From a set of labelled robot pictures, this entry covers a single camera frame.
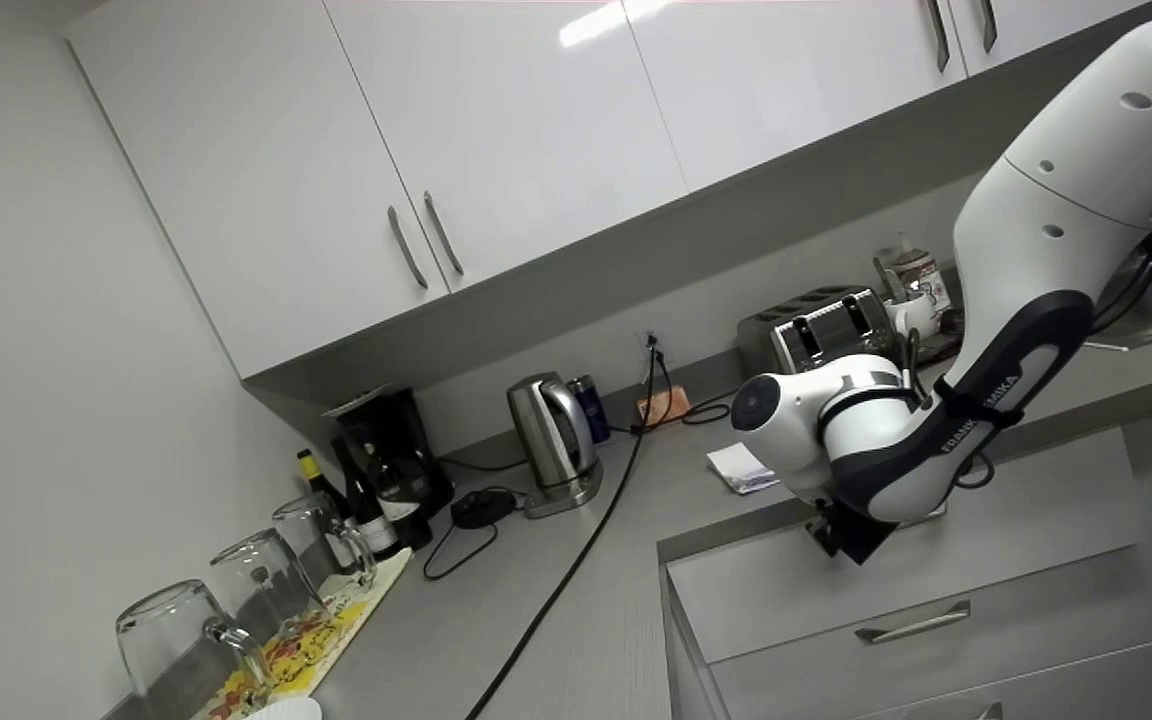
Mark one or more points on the dark olive oil bottle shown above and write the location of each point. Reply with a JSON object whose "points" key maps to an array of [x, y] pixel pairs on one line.
{"points": [[368, 529]]}

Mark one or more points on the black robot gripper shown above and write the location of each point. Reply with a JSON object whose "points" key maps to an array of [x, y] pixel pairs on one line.
{"points": [[841, 529]]}

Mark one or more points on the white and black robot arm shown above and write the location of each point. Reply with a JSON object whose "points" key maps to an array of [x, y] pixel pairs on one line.
{"points": [[1036, 244]]}

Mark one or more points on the silver four-slot toaster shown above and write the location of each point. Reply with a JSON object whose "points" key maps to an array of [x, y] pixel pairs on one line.
{"points": [[812, 328]]}

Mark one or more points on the white utensil cup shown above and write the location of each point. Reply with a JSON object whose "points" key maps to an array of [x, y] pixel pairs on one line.
{"points": [[928, 317]]}

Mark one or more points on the white upper cabinet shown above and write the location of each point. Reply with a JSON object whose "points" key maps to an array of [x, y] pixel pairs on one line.
{"points": [[326, 166]]}

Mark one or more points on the upturned drinking glass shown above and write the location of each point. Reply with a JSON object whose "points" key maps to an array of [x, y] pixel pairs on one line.
{"points": [[260, 585], [323, 544], [191, 656]]}

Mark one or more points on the white top drawer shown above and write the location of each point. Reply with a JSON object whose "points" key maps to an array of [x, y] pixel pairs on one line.
{"points": [[1036, 544]]}

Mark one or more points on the dark blue can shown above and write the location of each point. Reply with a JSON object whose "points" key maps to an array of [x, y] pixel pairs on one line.
{"points": [[592, 411]]}

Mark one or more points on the white folded napkin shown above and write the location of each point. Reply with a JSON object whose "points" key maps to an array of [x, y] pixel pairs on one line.
{"points": [[741, 468]]}

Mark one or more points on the black coffee maker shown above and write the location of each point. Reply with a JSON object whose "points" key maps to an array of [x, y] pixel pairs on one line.
{"points": [[388, 447]]}

